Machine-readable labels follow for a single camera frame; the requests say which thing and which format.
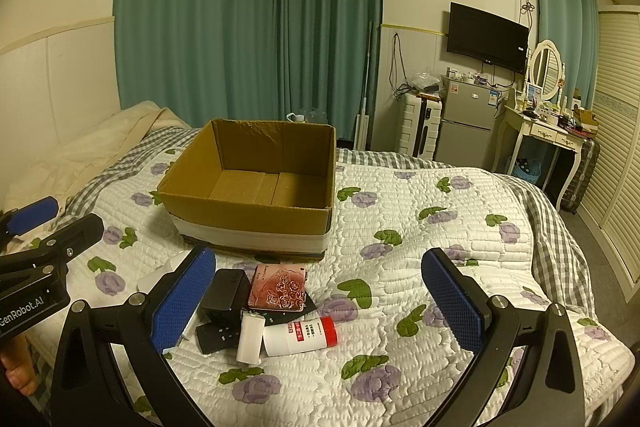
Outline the black remote control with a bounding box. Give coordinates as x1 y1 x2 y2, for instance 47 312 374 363
195 295 317 355

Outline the white cube charger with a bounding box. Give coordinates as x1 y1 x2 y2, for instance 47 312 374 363
236 311 266 365

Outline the white red-capped bottle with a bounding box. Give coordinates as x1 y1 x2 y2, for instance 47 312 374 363
262 317 338 357

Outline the pink patterned card case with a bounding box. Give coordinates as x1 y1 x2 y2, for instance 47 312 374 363
247 265 306 312

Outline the white handheld device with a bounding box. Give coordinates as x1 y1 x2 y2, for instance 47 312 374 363
138 253 198 351

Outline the person's left hand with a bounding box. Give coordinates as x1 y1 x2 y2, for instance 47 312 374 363
0 335 37 395

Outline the beige pillow blanket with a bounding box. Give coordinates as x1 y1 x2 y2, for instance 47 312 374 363
4 101 189 210

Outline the white louvered wardrobe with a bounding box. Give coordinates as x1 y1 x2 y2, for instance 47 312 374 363
578 4 639 301

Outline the floral quilted bedspread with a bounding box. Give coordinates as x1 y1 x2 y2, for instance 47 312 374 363
55 127 634 426

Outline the plaid suitcase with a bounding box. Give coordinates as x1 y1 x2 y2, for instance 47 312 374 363
561 139 601 213

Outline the open cardboard box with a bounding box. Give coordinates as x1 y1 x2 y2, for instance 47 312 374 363
157 118 336 260

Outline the blue waste bin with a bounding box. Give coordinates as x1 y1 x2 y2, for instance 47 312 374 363
511 157 541 184

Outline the white dressing table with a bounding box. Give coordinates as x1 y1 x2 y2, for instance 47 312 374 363
490 106 592 211

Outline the small grey refrigerator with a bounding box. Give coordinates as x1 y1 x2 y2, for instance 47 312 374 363
434 80 501 168

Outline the clear water jug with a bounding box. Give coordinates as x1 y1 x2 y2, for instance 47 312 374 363
285 107 328 124

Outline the white hard-shell suitcase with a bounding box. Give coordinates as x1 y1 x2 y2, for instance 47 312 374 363
396 93 442 160

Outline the large green curtain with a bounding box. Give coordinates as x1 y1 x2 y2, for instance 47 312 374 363
113 0 382 140

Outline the white oval vanity mirror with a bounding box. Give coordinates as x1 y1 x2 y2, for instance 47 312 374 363
526 39 564 101

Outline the white leaning pole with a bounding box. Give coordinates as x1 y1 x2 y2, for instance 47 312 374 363
354 20 373 150

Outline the green curtain by window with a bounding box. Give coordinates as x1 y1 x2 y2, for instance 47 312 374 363
538 0 599 109

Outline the wall-mounted black television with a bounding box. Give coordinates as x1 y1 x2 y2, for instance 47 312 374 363
447 2 529 74

